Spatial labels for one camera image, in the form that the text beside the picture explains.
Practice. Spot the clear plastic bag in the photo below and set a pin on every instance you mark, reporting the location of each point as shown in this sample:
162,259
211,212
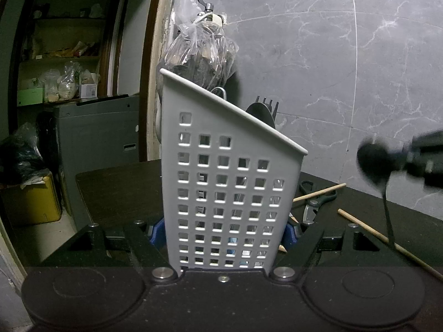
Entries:
204,62

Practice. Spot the grey appliance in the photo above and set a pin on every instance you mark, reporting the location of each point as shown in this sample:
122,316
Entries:
97,135

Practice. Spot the black garbage bag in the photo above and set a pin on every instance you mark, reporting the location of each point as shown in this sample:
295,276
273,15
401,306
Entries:
17,155

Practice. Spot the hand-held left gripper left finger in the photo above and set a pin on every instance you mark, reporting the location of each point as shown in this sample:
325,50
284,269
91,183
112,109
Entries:
157,231

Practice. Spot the yellow bin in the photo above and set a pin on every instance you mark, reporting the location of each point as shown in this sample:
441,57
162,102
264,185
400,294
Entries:
31,204

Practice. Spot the green box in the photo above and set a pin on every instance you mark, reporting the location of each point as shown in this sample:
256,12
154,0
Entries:
31,96

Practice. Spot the metal wall faucet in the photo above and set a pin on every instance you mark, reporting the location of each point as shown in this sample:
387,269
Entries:
216,19

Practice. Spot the small white box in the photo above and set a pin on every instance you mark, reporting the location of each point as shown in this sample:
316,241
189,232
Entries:
88,90

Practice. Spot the clear bags of food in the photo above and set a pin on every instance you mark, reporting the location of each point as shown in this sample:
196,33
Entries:
65,83

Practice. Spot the white perforated utensil basket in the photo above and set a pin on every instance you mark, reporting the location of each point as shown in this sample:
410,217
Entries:
207,117

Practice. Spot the dark wooden shelf cabinet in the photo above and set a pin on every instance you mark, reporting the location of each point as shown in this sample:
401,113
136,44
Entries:
62,59

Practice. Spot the black ladle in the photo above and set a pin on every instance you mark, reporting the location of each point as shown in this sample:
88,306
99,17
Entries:
373,160

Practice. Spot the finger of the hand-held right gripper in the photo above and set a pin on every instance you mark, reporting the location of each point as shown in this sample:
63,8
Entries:
425,160

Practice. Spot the cream door frame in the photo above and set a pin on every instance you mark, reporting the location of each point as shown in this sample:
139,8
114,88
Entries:
155,41

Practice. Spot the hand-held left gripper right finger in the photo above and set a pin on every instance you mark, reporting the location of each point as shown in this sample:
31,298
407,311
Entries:
290,237

